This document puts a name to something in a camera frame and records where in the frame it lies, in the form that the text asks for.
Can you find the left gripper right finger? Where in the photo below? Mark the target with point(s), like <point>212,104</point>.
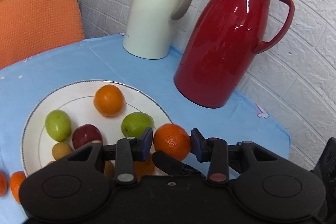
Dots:
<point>214,151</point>

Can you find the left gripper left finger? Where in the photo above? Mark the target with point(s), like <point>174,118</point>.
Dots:
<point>130,150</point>

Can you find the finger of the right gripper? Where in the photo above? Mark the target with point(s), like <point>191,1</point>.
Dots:
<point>172,166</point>

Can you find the green apple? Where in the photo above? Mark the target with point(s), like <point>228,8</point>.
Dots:
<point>58,125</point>
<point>134,124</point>

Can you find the mandarin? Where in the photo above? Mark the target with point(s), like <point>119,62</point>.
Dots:
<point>17,178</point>
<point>3,184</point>
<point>173,140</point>

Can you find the dark red plum back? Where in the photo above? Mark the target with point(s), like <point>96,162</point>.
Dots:
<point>85,134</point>

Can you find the large orange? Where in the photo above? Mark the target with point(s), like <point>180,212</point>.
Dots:
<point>109,101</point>
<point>144,168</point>

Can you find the brown longan front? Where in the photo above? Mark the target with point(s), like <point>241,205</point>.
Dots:
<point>109,170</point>

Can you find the white ceramic plate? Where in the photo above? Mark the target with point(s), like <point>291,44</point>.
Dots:
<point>76,100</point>

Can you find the blue cartoon tablecloth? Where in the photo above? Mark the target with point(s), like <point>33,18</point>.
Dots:
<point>27,82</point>

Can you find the red thermos jug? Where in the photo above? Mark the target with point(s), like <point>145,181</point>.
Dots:
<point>225,40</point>

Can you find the white thermos jug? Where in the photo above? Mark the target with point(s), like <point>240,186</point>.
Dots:
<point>150,27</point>

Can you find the orange chair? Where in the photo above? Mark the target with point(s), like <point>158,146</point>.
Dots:
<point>29,27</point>

